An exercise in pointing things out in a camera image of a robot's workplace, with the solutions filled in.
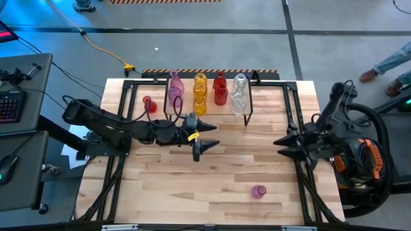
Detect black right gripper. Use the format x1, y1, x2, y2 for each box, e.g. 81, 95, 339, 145
273, 123, 325, 171

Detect clear ribbed glass vase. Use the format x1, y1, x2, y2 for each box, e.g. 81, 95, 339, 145
232, 73, 249, 90

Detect white paper sheet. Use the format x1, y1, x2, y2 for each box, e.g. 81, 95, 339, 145
60, 123, 94, 169

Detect person's shoe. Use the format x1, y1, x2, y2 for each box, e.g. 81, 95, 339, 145
72, 3, 96, 13
385, 79, 404, 98
359, 69, 380, 83

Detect black box with green light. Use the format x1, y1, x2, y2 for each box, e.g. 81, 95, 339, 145
393, 83, 411, 113

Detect black computer mouse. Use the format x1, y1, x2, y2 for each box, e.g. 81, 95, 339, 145
0, 155, 19, 186

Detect squat clear glass vase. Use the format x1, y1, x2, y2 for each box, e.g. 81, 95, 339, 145
231, 98, 248, 116

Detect small red glass vase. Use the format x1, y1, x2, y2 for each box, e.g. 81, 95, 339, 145
142, 95, 159, 114

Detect ribbed yellow glass vase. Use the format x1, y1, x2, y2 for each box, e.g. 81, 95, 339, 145
193, 97, 207, 117

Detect yellow extension cord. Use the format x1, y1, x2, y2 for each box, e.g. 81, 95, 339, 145
44, 0, 136, 73

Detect black clamp tool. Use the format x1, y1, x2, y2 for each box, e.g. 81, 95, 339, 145
0, 62, 42, 87

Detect silver aluminium bracket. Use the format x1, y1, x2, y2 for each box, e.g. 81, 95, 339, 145
281, 225, 318, 231
101, 223, 139, 231

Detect orange and black tool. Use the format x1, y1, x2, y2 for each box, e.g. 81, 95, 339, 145
358, 137, 385, 180

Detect small dark bottle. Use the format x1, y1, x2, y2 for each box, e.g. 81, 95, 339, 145
41, 163, 62, 176

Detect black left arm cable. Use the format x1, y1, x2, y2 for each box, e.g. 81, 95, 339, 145
62, 94, 186, 129

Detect black keyboard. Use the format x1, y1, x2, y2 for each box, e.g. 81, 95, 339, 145
0, 89, 28, 124

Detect black corrugated hose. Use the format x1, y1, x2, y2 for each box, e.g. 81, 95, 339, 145
340, 102, 394, 219

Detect wide red ribbed glass vase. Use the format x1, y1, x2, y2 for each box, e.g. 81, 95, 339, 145
212, 71, 227, 90

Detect tall red glass vase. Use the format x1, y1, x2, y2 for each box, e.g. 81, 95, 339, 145
213, 83, 229, 107

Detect slender clear glass vase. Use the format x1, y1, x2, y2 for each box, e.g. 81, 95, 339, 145
233, 85, 247, 102

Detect small pink glass vase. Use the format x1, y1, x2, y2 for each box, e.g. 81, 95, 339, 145
250, 184, 267, 200

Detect embossed yellow glass vase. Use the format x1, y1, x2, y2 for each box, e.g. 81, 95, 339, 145
193, 80, 208, 101

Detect hazard striped black floor mat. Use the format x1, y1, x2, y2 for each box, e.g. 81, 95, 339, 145
141, 68, 280, 80

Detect ribbed pink glass vase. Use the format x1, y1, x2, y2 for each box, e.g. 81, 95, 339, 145
167, 85, 184, 108

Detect grey desk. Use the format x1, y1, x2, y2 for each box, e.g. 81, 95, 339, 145
0, 130, 49, 212
0, 53, 54, 135

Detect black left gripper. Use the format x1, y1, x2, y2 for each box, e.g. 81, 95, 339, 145
179, 112, 221, 163

